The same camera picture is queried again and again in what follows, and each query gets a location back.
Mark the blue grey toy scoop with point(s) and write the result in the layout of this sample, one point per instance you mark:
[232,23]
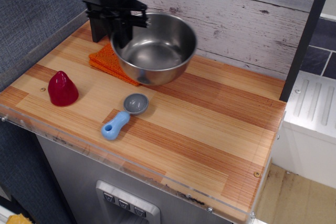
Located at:
[134,104]

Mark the silver toy fridge dispenser panel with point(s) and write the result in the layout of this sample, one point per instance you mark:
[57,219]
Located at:
[119,206]

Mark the white toy sink unit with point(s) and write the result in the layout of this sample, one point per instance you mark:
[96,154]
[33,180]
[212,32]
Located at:
[306,139]

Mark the dark right frame post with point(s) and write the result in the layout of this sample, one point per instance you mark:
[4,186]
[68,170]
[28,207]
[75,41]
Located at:
[302,48]

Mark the red strawberry-shaped toy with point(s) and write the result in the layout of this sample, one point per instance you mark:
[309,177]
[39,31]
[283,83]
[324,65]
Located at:
[62,91]

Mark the clear acrylic edge guard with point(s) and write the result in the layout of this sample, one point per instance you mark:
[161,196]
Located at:
[77,166]

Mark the orange folded cloth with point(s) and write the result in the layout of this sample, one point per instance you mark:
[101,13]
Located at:
[107,61]

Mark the yellow object bottom left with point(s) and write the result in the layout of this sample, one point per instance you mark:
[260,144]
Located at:
[18,219]

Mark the stainless steel bowl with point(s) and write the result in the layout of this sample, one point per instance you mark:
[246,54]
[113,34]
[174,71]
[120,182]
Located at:
[159,53]

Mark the dark left frame post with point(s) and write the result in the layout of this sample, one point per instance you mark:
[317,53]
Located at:
[97,29]

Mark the dark frame post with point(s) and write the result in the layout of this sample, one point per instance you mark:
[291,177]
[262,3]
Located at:
[97,29]
[302,48]

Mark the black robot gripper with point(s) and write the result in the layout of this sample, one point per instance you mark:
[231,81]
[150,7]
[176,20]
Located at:
[116,15]

